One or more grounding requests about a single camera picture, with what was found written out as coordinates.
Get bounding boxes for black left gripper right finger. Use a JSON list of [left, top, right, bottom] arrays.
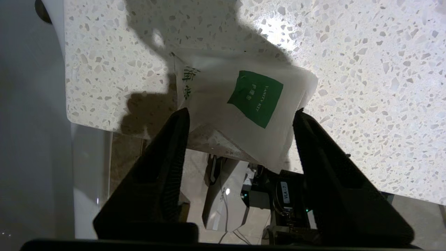
[[292, 109, 415, 245]]

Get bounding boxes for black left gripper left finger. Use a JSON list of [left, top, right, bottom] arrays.
[[93, 107, 199, 242]]

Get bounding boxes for green-label amenity packet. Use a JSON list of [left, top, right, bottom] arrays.
[[172, 48, 318, 174]]

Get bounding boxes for black robot base unit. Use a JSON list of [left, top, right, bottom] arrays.
[[240, 167, 316, 244]]

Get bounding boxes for thin white base cable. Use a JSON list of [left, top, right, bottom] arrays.
[[218, 188, 251, 244]]

